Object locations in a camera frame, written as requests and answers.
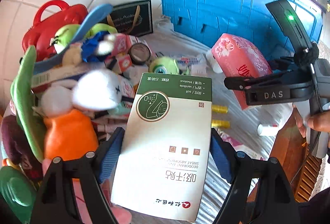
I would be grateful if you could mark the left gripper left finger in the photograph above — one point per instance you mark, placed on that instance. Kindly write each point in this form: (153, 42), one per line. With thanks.
(55, 201)

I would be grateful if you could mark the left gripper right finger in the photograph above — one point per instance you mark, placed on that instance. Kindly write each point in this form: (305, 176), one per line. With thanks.
(274, 201)

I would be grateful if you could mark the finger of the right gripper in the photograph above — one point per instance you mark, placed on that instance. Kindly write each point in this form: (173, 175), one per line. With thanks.
(242, 83)

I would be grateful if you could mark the pink tissue pack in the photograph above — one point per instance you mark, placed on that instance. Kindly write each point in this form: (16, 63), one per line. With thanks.
(237, 56)

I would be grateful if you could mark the green white deodorant box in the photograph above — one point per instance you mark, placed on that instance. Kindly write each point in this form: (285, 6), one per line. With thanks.
(161, 169)

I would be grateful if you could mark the person right hand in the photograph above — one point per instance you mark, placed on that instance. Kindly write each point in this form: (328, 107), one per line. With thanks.
(319, 122)

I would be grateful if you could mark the white wipes packet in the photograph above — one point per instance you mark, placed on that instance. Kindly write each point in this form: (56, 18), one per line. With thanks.
(186, 60)

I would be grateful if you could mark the orange plush toy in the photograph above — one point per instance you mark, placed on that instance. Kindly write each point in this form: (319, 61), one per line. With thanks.
(69, 136)

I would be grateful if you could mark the green alien plush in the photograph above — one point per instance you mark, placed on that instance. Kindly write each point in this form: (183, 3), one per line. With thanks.
(164, 65)

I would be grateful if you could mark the green slipper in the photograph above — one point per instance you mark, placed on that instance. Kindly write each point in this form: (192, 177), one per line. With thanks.
(32, 125)

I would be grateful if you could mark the blue plastic storage crate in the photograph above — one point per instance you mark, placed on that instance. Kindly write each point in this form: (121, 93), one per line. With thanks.
(206, 20)

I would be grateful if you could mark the black tape roll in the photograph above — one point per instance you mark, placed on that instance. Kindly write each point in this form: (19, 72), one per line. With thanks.
(139, 53)

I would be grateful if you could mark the white plush toy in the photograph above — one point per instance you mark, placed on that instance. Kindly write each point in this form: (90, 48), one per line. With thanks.
(97, 90)

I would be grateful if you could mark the black gift bag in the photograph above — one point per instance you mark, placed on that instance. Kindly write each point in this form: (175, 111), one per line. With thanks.
(132, 18)

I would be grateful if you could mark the blue furry monster toy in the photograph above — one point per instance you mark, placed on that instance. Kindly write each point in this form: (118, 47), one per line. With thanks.
(98, 47)

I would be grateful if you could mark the blue plastic spoon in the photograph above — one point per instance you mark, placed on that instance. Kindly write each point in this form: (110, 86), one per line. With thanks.
(95, 16)

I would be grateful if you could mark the green plush toy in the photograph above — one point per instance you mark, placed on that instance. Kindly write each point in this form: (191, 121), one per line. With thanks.
(66, 33)

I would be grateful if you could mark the red toy suitcase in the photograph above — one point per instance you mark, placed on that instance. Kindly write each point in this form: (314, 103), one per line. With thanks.
(41, 32)

